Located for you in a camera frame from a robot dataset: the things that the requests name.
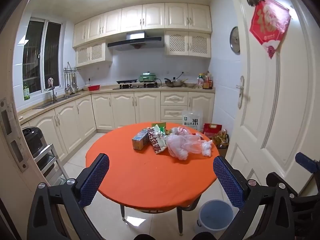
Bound metal step stool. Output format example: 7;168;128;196
35;144;69;184

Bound black kitchen appliance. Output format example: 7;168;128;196
22;127;43;157

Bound round table with orange cover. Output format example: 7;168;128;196
85;122;220;235

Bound steel kitchen sink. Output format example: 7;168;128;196
32;92;82;110

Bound cream lower kitchen cabinets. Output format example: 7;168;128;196
19;91;215;163

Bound white and red snack packet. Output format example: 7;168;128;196
147;124;168;155

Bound green electric cooker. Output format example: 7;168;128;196
138;73;157;83

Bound black range hood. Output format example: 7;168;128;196
107;31;165;52

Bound cream upper kitchen cabinets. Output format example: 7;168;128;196
72;2;213;67

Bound drink carton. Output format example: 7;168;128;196
132;128;150;151

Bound cream kitchen cabinets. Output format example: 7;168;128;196
72;2;213;67
19;91;215;163

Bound metal faucet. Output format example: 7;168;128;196
47;77;58;103

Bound pink plastic bag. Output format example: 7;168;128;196
166;127;204;161

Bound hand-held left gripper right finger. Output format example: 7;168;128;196
212;155;300;240

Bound green snack packet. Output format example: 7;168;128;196
152;122;167;133

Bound hanging utensil rack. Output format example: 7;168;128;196
64;62;82;95

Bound white rice bag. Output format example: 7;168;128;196
182;110;202;132

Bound cooking oil bottles pack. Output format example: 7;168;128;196
212;129;229;149

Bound red paper door decoration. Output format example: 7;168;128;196
249;0;292;60

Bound metal wok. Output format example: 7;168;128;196
164;72;185;87

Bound metal door latch plate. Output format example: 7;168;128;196
0;98;28;173

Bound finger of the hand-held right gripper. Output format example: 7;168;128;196
266;172;298;197
295;152;320;174

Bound kitchen window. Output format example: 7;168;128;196
22;17;63;94

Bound black gas stove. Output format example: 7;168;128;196
112;79;160;90

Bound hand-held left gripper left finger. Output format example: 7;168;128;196
27;153;110;240

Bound white panel door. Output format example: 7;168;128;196
226;0;320;195

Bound blue plastic bucket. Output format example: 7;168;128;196
197;199;234;232

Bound group of condiment bottles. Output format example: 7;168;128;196
197;70;213;90

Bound metal door handle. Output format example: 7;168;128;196
236;76;250;109

